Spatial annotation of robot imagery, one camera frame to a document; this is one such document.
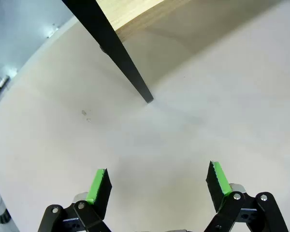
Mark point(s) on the black shelf leg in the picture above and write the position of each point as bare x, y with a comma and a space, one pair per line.
116, 48

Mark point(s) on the white power strip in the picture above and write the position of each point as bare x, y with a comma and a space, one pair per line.
0, 85

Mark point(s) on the wooden shelf board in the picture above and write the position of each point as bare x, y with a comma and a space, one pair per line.
145, 14

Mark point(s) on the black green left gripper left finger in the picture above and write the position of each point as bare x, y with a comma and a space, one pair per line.
99, 193

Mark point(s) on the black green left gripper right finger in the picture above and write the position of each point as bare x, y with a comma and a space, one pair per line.
218, 186

